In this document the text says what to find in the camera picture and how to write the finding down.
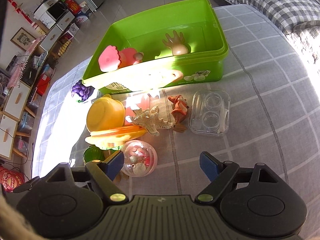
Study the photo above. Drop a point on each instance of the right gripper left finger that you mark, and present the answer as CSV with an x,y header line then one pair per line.
x,y
102,174

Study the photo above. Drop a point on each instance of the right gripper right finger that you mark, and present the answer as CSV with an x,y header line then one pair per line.
x,y
221,176

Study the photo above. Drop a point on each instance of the small green cup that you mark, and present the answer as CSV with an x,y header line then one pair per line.
x,y
93,153

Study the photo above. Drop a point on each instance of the yellow orange toy plate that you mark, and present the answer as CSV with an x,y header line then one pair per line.
x,y
115,137

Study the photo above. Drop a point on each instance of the clear pink bead ball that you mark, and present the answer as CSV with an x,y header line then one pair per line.
x,y
140,158

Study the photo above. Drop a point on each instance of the yellow plastic bowl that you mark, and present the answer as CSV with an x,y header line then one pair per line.
x,y
105,113

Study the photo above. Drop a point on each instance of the clear plastic case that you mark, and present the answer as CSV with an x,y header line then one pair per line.
x,y
209,113

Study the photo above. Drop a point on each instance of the beige starfish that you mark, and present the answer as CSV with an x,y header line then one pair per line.
x,y
150,121

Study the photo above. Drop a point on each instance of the orange-brown toy figure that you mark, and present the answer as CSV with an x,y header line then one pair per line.
x,y
179,112

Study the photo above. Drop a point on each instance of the pink plastic box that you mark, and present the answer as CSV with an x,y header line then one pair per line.
x,y
137,101

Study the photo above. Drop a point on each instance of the purple toy grapes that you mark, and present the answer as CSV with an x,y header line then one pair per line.
x,y
80,92

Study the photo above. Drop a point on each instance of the pink flower-shaped toy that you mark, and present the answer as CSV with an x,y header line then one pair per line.
x,y
109,60

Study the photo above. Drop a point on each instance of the white TV cabinet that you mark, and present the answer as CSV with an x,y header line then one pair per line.
x,y
22,82

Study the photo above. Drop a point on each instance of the pink round toy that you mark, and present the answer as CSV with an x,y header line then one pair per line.
x,y
129,56

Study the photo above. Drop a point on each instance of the green plastic storage bin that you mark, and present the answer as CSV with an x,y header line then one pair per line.
x,y
145,31

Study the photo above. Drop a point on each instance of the beige hand-shaped toy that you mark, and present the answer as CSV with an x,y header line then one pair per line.
x,y
176,43

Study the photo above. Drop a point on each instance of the white microwave oven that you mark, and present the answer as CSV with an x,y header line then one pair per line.
x,y
49,12

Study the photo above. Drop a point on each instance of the red gift box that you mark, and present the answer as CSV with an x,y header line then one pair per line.
x,y
73,6

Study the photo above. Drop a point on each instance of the grey plaid sofa cover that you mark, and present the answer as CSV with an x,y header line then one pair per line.
x,y
298,20

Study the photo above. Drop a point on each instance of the framed picture on wall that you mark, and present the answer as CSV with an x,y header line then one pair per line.
x,y
23,39

